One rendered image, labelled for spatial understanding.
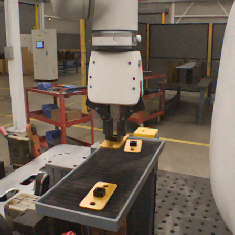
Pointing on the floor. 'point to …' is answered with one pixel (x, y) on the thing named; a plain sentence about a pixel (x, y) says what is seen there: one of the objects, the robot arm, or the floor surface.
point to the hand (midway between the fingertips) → (115, 128)
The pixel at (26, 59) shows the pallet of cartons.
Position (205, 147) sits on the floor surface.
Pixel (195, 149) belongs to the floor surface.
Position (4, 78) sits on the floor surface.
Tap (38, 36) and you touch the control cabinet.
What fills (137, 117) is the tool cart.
